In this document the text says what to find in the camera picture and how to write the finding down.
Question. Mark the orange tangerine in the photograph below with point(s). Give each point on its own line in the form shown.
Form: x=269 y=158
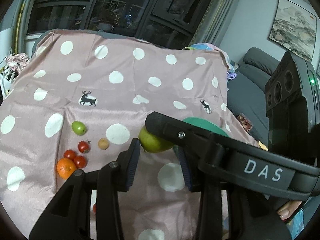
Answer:
x=65 y=168

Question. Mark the framed landscape painting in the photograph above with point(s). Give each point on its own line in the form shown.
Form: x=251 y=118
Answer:
x=294 y=28

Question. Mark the right hand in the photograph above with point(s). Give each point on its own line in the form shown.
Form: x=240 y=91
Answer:
x=288 y=209

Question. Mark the green plastic bowl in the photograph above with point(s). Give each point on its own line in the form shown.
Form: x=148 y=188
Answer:
x=205 y=124

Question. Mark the small green fruit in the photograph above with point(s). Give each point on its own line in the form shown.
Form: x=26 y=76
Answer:
x=78 y=128

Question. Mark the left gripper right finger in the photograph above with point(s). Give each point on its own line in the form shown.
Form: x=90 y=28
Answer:
x=209 y=221

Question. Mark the red cherry tomato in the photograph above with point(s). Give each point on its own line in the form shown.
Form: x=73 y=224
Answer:
x=69 y=154
x=83 y=147
x=95 y=208
x=80 y=161

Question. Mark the pile of clothes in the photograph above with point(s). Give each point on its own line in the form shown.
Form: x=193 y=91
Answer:
x=14 y=64

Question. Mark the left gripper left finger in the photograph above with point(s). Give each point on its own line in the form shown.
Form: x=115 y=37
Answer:
x=67 y=216

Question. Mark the small tan fruit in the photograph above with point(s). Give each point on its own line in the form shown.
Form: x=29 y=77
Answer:
x=103 y=144

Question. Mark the grey sofa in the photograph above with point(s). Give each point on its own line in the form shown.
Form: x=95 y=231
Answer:
x=246 y=93

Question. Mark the pink polka dot cloth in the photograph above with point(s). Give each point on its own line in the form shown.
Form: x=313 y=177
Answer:
x=108 y=85

